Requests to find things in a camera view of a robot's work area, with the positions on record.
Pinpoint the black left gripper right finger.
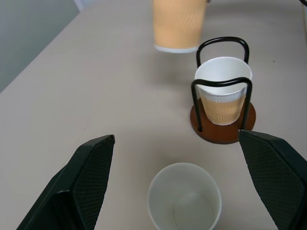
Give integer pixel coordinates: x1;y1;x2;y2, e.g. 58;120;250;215
237;129;307;230

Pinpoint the tan ribbed paper cup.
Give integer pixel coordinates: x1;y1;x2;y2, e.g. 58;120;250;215
194;57;253;126
153;0;207;54
147;162;222;230

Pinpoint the black wire cup holder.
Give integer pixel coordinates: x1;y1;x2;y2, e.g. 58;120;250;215
190;36;257;145

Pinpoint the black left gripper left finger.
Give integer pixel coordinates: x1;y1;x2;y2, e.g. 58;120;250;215
16;134;116;230

